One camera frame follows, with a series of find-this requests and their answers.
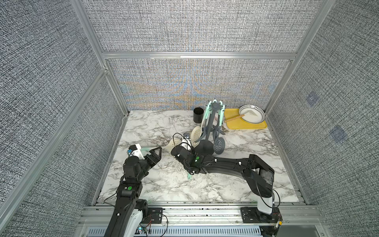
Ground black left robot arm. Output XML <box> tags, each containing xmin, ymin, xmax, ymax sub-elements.
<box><xmin>104</xmin><ymin>145</ymin><xmax>162</xmax><ymax>237</ymax></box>

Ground cream skimmer long handle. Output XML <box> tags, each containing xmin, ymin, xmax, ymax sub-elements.
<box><xmin>190</xmin><ymin>101</ymin><xmax>212</xmax><ymax>147</ymax></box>

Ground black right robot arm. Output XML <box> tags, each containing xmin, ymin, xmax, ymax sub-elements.
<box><xmin>171</xmin><ymin>145</ymin><xmax>275</xmax><ymax>215</ymax></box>

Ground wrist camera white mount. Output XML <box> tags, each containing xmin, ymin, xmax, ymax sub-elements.
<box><xmin>128</xmin><ymin>144</ymin><xmax>144</xmax><ymax>160</ymax></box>
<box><xmin>181</xmin><ymin>133</ymin><xmax>192</xmax><ymax>151</ymax></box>

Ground white patterned plate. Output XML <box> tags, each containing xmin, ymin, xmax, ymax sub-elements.
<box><xmin>239</xmin><ymin>105</ymin><xmax>265</xmax><ymax>124</ymax></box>

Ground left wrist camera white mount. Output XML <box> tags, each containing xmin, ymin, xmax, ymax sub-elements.
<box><xmin>128</xmin><ymin>144</ymin><xmax>144</xmax><ymax>160</ymax></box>

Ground dark grey utensil rack stand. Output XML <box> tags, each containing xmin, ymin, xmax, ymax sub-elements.
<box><xmin>194</xmin><ymin>99</ymin><xmax>220</xmax><ymax>155</ymax></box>

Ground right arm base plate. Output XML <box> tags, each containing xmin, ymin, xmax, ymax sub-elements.
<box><xmin>240</xmin><ymin>207</ymin><xmax>283</xmax><ymax>225</ymax></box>

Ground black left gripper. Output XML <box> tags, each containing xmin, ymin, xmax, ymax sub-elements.
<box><xmin>136</xmin><ymin>147</ymin><xmax>161</xmax><ymax>183</ymax></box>

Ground white spatula wooden handle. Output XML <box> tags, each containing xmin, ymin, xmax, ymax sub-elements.
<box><xmin>225</xmin><ymin>111</ymin><xmax>256</xmax><ymax>122</ymax></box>

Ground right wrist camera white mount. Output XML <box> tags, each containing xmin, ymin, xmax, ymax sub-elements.
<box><xmin>181</xmin><ymin>133</ymin><xmax>192</xmax><ymax>151</ymax></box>

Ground black cup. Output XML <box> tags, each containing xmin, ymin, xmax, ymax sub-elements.
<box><xmin>193</xmin><ymin>107</ymin><xmax>204</xmax><ymax>123</ymax></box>

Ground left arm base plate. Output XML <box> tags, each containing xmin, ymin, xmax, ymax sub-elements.
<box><xmin>141</xmin><ymin>207</ymin><xmax>163</xmax><ymax>225</ymax></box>

